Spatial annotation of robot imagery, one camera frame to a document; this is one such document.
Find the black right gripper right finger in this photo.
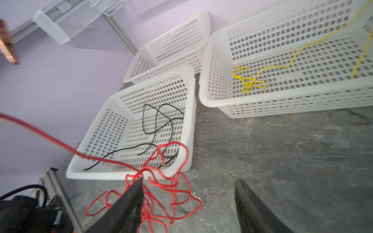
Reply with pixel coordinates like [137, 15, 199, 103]
[235, 179, 292, 233]

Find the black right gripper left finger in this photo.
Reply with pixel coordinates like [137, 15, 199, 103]
[87, 179, 144, 233]

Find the red cable with clip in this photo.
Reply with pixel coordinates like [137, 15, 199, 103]
[0, 18, 202, 233]

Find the black cable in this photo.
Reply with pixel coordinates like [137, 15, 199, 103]
[84, 103, 185, 171]

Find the yellow cable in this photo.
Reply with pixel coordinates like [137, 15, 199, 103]
[232, 0, 373, 94]

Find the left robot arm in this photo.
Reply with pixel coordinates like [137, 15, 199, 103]
[1, 184, 76, 233]

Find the white basket front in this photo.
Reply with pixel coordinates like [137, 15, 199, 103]
[66, 65, 196, 181]

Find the white basket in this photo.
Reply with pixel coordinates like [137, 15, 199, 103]
[199, 1, 373, 118]
[123, 11, 211, 84]
[66, 65, 196, 181]

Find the white basket back right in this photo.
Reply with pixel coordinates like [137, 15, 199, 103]
[199, 1, 373, 118]

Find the white basket back left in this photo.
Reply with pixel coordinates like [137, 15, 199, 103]
[123, 11, 211, 84]

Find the white mesh wall box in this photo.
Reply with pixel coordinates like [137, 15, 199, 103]
[33, 0, 101, 45]

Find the wire mesh wall shelf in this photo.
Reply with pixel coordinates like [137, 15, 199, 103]
[89, 0, 131, 17]

